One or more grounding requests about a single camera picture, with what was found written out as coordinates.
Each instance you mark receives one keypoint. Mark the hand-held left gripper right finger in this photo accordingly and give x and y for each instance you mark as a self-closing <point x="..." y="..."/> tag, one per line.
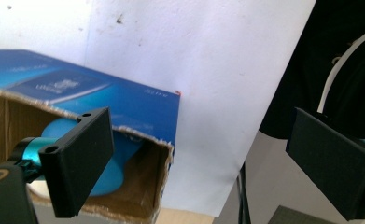
<point x="332" y="161"/>

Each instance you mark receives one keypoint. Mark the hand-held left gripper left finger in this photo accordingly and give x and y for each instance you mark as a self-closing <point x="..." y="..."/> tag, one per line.
<point x="77" y="168"/>

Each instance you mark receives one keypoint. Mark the blue plastic bottle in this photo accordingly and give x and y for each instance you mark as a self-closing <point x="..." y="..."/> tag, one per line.
<point x="111" y="177"/>

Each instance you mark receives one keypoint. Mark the blue cardboard box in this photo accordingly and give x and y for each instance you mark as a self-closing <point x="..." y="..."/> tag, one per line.
<point x="133" y="105"/>

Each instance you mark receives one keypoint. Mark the grey block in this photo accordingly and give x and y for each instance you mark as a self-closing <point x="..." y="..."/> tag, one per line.
<point x="298" y="217"/>

